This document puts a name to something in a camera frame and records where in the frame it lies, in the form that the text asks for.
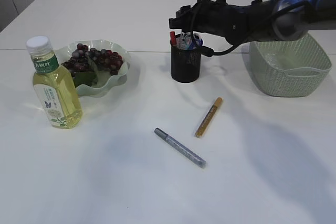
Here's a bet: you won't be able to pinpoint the green plastic woven basket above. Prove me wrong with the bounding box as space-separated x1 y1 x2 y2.
249 34 332 98

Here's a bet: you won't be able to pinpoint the black mesh pen holder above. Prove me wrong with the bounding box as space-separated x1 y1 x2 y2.
170 34 201 83

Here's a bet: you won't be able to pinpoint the red glitter pen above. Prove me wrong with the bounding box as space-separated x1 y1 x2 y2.
170 31 177 46

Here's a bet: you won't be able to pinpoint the blue safety scissors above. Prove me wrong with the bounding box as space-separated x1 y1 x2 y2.
189 33 203 50

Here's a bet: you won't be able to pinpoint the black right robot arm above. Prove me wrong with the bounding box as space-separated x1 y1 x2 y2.
169 0 335 46

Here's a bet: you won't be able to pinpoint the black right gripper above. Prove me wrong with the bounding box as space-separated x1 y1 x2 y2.
169 1 236 38

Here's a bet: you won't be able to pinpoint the gold glitter pen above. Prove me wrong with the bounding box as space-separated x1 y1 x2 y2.
195 97 223 138

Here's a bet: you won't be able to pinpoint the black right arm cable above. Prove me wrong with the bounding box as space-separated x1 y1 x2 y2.
188 0 316 58

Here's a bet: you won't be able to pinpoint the clear plastic sheet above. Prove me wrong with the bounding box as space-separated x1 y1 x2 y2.
265 53 284 69

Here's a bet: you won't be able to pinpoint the green wavy glass plate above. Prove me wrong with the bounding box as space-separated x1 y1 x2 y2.
55 39 131 96

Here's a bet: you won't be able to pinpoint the silver glitter pen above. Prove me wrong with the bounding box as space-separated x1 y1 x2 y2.
154 128 207 168

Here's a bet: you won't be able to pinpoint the yellow tea bottle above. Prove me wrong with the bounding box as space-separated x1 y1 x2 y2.
26 36 82 129

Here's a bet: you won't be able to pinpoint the pink safety scissors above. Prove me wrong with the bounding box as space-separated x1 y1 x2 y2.
180 33 193 50

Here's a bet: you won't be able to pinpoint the purple grape bunch with leaf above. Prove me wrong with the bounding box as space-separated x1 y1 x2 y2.
61 43 124 87

